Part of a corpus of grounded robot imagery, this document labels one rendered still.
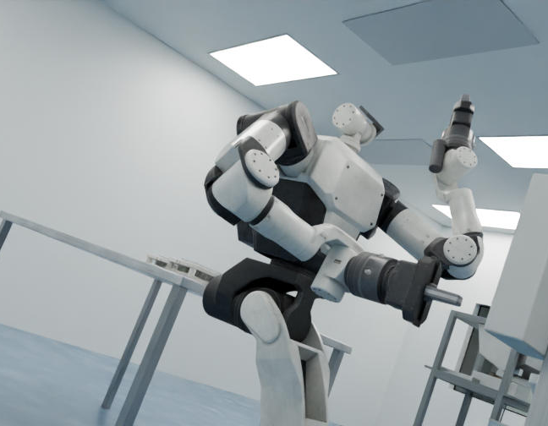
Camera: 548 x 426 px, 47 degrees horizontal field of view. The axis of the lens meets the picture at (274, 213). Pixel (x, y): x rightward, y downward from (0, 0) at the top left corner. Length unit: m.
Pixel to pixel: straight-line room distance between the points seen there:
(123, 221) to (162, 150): 0.79
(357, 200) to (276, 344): 0.38
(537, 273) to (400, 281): 0.26
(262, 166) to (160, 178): 5.03
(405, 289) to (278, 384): 0.40
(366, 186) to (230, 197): 0.46
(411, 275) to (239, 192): 0.34
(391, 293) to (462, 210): 0.57
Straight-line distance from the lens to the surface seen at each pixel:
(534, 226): 1.03
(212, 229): 6.45
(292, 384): 1.38
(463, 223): 1.65
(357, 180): 1.47
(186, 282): 2.15
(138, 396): 2.21
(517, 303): 1.00
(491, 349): 5.54
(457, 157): 1.70
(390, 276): 1.15
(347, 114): 1.54
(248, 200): 1.12
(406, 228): 1.64
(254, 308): 1.44
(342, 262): 1.22
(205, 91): 6.39
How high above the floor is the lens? 0.79
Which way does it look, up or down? 10 degrees up
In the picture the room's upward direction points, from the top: 21 degrees clockwise
